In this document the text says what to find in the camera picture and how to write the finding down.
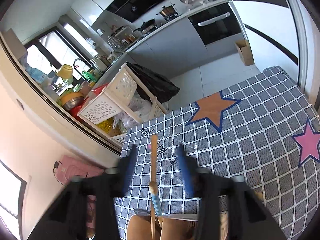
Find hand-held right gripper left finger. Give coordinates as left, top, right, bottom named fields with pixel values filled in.
left=27, top=144, right=138, bottom=240

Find white refrigerator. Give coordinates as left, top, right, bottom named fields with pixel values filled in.
left=225, top=0, right=300, bottom=67

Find white plastic utensil holder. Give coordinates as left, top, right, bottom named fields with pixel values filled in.
left=126, top=209, right=228, bottom=240

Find white plastic storage cart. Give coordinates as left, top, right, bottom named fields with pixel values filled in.
left=77, top=62, right=168, bottom=147

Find plain wooden chopstick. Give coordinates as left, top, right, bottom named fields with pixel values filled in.
left=149, top=134, right=158, bottom=239

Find black built-in oven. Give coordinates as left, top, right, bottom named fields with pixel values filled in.
left=187, top=1, right=243, bottom=46

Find clear plastic bags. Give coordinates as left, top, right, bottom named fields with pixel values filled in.
left=114, top=97, right=155, bottom=133

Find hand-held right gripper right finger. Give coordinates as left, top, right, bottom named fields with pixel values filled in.
left=176, top=144, right=288, bottom=240

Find white sliding door frame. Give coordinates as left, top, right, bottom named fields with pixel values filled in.
left=277, top=0, right=316, bottom=90

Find black wok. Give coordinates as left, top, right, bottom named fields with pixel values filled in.
left=132, top=19, right=157, bottom=34

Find black cable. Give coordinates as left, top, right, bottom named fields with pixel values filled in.
left=52, top=161, right=68, bottom=188

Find black kitchen faucet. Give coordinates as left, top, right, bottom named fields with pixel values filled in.
left=73, top=58, right=90, bottom=80

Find cardboard box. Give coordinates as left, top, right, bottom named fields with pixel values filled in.
left=234, top=39, right=255, bottom=67

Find grey checked star tablecloth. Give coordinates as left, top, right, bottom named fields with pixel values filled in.
left=114, top=66, right=320, bottom=240

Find pink folding stool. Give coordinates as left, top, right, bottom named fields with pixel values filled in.
left=54, top=155, right=104, bottom=188

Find black range hood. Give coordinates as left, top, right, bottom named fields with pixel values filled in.
left=105, top=0, right=174, bottom=23

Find gold foil bag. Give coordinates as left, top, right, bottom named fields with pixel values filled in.
left=96, top=117, right=118, bottom=134

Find glass kettle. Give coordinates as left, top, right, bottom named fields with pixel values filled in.
left=109, top=36, right=125, bottom=52

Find yellow bowl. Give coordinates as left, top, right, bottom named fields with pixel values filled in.
left=55, top=64, right=73, bottom=79

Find countertop spice rack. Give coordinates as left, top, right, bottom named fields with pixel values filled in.
left=110, top=25, right=137, bottom=44

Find black trash bag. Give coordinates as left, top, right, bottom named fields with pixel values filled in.
left=125, top=62, right=181, bottom=103

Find kitchen window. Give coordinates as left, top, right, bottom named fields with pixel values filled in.
left=25, top=22, right=105, bottom=85

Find white upper cabinets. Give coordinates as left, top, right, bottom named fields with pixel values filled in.
left=70, top=0, right=140, bottom=28

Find steel cooking pot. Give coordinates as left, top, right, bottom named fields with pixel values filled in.
left=157, top=4, right=177, bottom=18

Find steel mixing bowl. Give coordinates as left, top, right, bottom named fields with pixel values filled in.
left=60, top=92, right=85, bottom=112

